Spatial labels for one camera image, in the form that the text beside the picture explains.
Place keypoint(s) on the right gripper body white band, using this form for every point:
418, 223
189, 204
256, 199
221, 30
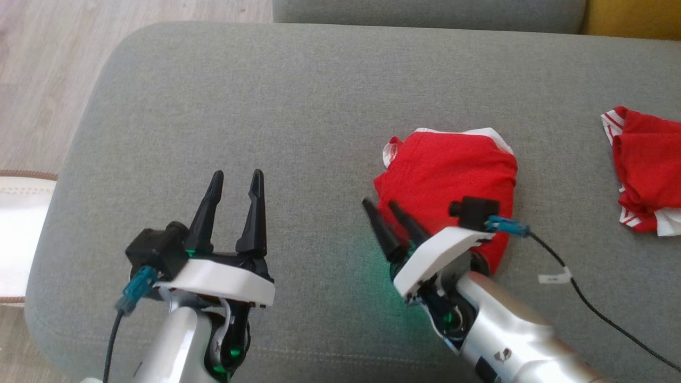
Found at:
436, 255

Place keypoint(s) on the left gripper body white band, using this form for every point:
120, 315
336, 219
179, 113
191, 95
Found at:
223, 279

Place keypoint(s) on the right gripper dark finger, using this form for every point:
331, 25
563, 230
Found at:
412, 226
384, 234

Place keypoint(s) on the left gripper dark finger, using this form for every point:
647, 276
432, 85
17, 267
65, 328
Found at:
205, 218
252, 218

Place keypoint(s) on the red shirt with white collar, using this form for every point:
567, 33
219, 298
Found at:
447, 175

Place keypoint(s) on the red and white striped garment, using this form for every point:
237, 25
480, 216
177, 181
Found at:
649, 165

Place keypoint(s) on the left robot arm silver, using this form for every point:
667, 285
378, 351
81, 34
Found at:
175, 346

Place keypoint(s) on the grey sofa seat cushion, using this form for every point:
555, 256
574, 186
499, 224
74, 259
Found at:
319, 133

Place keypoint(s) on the white laundry basket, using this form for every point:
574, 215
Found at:
21, 239

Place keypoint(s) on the grey sofa back cushion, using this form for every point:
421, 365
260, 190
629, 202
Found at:
425, 13

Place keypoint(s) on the yellow pillow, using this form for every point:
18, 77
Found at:
633, 18

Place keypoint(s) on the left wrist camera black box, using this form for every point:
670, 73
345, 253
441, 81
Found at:
157, 250

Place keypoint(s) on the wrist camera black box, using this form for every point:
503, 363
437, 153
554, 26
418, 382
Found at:
476, 213
157, 250

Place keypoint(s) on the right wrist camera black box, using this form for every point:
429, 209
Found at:
476, 213

